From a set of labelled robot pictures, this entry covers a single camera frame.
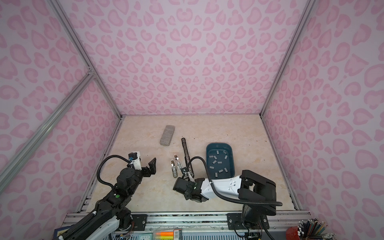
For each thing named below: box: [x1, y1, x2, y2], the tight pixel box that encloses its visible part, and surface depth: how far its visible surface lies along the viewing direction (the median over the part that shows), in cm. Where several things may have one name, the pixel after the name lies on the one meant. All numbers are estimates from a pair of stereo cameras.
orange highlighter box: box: [152, 229, 183, 240], surface depth 70 cm
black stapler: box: [181, 137, 195, 179], surface depth 99 cm
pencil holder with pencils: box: [297, 217, 336, 240], surface depth 61 cm
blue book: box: [53, 226, 73, 240], surface depth 71 cm
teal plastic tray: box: [206, 142, 235, 180], surface depth 95 cm
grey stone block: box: [159, 125, 175, 147], surface depth 106 cm
